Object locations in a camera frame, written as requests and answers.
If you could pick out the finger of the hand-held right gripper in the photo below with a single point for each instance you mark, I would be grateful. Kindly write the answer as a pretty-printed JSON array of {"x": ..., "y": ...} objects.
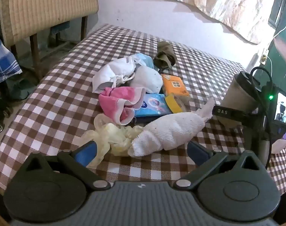
[{"x": 228, "y": 113}]

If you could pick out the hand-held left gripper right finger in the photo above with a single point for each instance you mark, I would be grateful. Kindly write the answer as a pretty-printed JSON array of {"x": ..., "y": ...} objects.
[{"x": 197, "y": 151}]

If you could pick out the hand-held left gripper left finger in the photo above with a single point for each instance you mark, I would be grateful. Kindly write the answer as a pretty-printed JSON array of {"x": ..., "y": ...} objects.
[{"x": 86, "y": 151}]

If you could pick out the white towel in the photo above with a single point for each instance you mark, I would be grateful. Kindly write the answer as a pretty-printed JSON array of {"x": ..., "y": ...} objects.
[{"x": 171, "y": 129}]

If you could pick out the purple cardboard box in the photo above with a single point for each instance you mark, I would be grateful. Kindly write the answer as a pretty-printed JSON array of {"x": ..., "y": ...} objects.
[{"x": 281, "y": 146}]

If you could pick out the pink cloth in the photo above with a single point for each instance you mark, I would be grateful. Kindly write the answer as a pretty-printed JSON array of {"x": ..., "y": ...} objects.
[{"x": 112, "y": 101}]

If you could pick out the orange tissue packet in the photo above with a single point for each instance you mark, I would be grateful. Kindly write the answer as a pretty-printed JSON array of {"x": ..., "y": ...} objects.
[{"x": 174, "y": 84}]

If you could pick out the blue tissue packet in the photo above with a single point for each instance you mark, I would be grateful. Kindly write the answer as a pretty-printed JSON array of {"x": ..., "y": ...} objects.
[{"x": 154, "y": 104}]

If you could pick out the white face mask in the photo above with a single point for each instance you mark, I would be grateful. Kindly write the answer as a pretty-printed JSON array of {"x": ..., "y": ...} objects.
[{"x": 110, "y": 73}]

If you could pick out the olive green sock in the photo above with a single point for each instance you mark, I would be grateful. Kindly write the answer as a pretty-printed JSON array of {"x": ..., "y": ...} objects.
[{"x": 164, "y": 56}]

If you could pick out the brown paper cup black lid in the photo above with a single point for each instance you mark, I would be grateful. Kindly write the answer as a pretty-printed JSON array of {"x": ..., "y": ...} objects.
[{"x": 237, "y": 91}]

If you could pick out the translucent yellow rubber glove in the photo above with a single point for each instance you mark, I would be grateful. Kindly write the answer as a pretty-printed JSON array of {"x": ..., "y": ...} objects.
[{"x": 112, "y": 134}]

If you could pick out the green wooden door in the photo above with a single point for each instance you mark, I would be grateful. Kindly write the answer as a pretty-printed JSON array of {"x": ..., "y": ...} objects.
[{"x": 282, "y": 68}]

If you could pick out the yellow sponge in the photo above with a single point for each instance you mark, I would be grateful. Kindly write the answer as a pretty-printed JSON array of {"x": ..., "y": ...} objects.
[{"x": 172, "y": 102}]

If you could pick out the brown checked tablecloth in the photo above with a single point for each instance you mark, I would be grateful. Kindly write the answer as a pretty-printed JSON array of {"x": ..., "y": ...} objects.
[{"x": 62, "y": 94}]

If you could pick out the white cup mask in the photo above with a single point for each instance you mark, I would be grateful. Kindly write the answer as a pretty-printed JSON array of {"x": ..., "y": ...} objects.
[{"x": 145, "y": 77}]

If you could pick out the dark green cloth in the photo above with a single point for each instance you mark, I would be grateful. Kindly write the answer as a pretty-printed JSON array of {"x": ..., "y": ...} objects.
[{"x": 18, "y": 88}]

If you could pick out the dark wheeled object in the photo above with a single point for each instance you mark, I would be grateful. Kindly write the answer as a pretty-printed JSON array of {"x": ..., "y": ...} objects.
[{"x": 1, "y": 108}]

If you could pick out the blue face mask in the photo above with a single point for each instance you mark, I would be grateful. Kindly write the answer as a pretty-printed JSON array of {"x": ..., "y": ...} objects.
[{"x": 145, "y": 60}]

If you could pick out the blue plaid cloth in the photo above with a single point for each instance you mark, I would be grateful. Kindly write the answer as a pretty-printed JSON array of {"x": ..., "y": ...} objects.
[{"x": 1, "y": 58}]

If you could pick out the chair with striped cushion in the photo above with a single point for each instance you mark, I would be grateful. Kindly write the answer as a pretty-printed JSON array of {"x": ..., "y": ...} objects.
[{"x": 46, "y": 7}]

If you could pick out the wall socket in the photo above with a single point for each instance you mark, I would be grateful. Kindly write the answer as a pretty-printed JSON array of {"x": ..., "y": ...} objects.
[{"x": 264, "y": 56}]

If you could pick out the beige crumpled wall hanging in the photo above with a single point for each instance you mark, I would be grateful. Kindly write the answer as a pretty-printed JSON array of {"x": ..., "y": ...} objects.
[{"x": 228, "y": 2}]

